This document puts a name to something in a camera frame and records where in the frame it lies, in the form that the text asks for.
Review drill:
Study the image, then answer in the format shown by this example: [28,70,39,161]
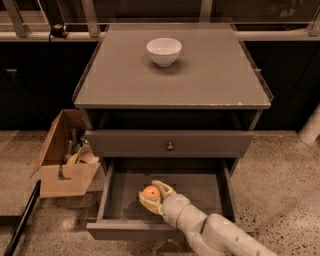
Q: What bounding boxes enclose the bottom drawer knob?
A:
[156,235,183,256]

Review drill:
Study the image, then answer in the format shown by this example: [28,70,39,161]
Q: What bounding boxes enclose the grey drawer cabinet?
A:
[71,22,274,159]

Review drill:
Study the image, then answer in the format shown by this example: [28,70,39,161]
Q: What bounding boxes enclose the white ceramic bowl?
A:
[146,38,182,67]

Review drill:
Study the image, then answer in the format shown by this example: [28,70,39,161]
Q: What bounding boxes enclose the black bar on floor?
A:
[3,180,41,256]

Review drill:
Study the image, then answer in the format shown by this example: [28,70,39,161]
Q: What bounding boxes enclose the closed grey top drawer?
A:
[85,130,253,158]

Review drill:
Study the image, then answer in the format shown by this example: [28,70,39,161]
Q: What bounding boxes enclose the black round object on ledge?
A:
[50,24,68,38]

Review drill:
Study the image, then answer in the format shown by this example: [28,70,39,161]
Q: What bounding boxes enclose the open grey middle drawer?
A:
[87,158,254,241]

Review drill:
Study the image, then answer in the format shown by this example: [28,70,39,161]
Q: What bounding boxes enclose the brown cardboard box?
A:
[31,109,105,198]

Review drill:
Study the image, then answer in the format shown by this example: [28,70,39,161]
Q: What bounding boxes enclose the orange fruit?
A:
[142,185,161,201]

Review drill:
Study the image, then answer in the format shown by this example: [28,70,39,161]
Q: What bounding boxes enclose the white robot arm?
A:
[139,110,320,256]

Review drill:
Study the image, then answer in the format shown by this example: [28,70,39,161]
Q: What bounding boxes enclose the bottles inside cardboard box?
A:
[64,128,89,162]

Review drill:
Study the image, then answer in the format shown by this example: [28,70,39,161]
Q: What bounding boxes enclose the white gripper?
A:
[139,180,191,228]

